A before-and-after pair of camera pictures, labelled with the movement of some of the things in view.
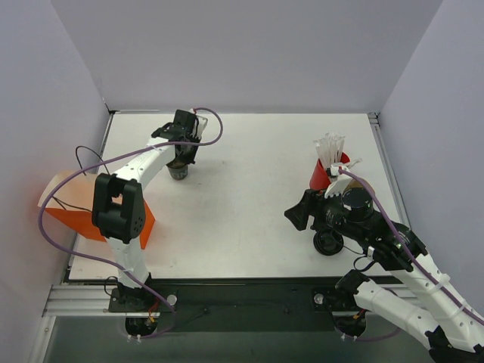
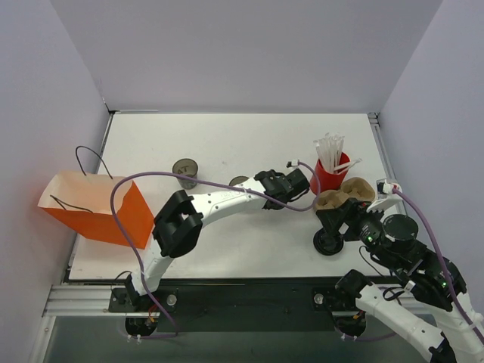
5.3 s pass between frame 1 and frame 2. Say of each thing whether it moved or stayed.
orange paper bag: stayed
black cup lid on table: stayed
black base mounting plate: stayed
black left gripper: moved
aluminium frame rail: stayed
